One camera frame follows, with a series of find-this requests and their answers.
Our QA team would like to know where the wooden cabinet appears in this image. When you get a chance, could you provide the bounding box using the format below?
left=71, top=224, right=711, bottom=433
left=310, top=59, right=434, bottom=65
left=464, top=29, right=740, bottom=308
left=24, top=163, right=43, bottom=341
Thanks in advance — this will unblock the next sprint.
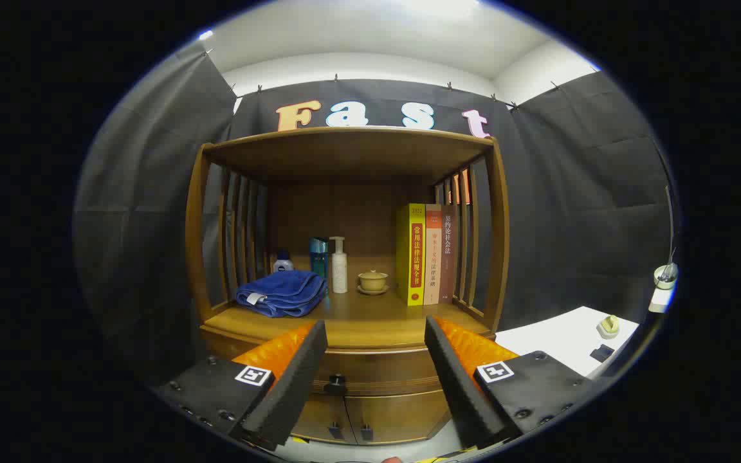
left=184, top=126, right=511, bottom=446

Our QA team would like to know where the black backdrop cloth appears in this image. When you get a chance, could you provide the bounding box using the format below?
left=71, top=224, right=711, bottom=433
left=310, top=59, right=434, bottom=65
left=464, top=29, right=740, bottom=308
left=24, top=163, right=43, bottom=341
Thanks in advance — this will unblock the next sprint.
left=73, top=42, right=677, bottom=386

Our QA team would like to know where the wooden drawer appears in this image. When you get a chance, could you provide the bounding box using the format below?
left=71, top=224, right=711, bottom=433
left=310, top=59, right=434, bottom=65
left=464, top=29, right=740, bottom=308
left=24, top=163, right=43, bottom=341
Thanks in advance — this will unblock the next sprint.
left=202, top=327, right=497, bottom=396

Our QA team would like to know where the small white container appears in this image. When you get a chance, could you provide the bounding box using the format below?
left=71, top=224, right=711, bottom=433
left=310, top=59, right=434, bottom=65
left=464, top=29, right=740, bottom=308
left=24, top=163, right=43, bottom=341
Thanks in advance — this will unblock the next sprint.
left=648, top=260, right=679, bottom=314

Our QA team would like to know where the blue folded towel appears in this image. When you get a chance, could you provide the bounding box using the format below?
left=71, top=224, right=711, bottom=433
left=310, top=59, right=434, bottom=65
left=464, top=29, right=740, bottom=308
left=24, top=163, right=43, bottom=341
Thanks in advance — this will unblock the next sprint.
left=236, top=270, right=328, bottom=318

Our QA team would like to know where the white side cabinet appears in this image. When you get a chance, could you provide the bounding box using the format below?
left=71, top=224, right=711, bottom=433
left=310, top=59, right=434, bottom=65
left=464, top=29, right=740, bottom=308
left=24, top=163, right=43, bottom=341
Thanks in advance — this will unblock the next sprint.
left=494, top=306, right=640, bottom=379

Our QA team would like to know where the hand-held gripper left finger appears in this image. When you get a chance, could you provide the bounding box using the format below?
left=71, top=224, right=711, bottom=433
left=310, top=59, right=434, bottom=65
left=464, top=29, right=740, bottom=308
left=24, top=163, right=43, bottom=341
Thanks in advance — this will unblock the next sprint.
left=155, top=320, right=329, bottom=452

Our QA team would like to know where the teal blue bottle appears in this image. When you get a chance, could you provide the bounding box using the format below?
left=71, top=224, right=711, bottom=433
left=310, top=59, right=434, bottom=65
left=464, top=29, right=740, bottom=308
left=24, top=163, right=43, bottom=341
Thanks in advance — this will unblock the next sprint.
left=309, top=237, right=331, bottom=278

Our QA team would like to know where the beige lidded teacup with saucer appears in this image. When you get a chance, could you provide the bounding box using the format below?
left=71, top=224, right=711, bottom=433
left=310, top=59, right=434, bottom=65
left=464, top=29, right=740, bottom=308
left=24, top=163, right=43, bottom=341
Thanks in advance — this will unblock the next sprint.
left=356, top=269, right=390, bottom=296

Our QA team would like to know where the yellow book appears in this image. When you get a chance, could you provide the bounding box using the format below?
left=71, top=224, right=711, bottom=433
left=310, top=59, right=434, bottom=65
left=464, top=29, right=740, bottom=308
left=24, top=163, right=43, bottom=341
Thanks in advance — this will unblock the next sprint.
left=396, top=203, right=426, bottom=307

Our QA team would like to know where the orange white book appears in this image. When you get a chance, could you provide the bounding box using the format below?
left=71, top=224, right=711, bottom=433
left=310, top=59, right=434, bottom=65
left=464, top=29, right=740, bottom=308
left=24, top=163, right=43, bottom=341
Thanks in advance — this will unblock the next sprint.
left=423, top=204, right=443, bottom=305

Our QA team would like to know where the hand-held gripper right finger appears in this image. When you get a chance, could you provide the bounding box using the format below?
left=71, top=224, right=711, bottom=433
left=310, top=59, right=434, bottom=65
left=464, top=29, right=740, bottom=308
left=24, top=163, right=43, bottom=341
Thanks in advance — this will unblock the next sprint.
left=424, top=314, right=593, bottom=451

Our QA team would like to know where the white pump bottle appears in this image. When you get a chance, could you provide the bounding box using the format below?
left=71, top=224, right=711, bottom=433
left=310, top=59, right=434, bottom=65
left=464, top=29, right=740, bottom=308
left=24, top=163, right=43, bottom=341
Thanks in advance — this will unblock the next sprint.
left=329, top=236, right=349, bottom=295

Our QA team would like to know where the brown book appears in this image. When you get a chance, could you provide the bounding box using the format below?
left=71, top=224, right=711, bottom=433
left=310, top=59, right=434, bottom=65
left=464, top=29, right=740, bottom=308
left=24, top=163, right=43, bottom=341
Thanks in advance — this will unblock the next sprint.
left=440, top=204, right=458, bottom=304

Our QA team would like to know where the wooden cabinet door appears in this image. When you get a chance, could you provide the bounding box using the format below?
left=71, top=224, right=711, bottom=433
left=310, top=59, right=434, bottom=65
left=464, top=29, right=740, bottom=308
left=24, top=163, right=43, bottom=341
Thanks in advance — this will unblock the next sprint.
left=345, top=389, right=453, bottom=446
left=290, top=394, right=347, bottom=444

